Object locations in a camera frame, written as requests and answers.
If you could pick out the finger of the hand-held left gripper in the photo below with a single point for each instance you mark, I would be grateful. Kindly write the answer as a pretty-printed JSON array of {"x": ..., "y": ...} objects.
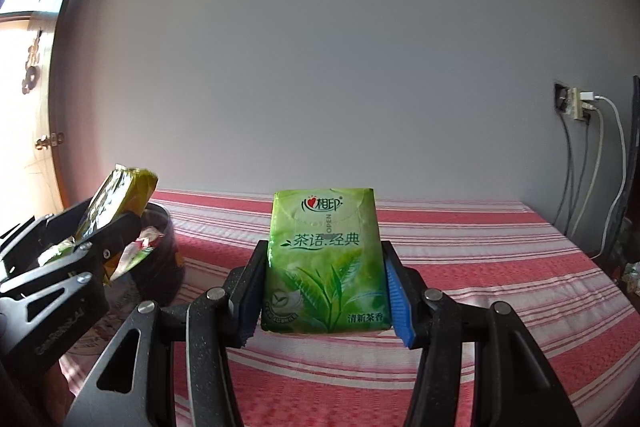
[
  {"x": 55, "y": 227},
  {"x": 115, "y": 232}
]

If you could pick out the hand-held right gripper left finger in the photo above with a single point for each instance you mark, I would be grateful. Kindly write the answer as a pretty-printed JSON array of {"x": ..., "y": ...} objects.
[{"x": 250, "y": 302}]

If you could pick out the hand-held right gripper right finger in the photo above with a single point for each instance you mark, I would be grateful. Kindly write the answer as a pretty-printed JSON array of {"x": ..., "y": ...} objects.
[{"x": 400, "y": 302}]

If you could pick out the yellow-green packet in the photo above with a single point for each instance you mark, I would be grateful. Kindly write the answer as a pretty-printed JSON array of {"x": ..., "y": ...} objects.
[{"x": 125, "y": 187}]

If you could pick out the printed metal tin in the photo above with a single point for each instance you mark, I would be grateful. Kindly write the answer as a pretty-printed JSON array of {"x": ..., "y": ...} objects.
[{"x": 160, "y": 272}]

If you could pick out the green leaf-print tissue pack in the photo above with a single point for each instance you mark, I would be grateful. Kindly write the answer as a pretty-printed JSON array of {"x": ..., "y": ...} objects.
[{"x": 325, "y": 257}]

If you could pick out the wooden door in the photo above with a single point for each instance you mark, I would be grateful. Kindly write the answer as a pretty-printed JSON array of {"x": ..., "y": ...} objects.
[{"x": 25, "y": 147}]

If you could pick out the brass door latch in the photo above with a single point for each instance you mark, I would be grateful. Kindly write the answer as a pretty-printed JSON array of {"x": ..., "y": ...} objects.
[{"x": 50, "y": 140}]

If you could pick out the red white striped blanket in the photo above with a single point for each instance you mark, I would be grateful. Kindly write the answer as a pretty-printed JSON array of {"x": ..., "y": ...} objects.
[{"x": 500, "y": 267}]

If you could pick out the beige plug adapter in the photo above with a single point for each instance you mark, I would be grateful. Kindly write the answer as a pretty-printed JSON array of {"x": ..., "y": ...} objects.
[{"x": 579, "y": 109}]

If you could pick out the white charger plug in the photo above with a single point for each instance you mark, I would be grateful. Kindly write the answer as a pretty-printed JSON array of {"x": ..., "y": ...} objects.
[{"x": 592, "y": 98}]

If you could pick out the black wall socket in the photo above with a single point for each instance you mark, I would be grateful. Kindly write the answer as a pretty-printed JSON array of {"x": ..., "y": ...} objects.
[{"x": 561, "y": 97}]

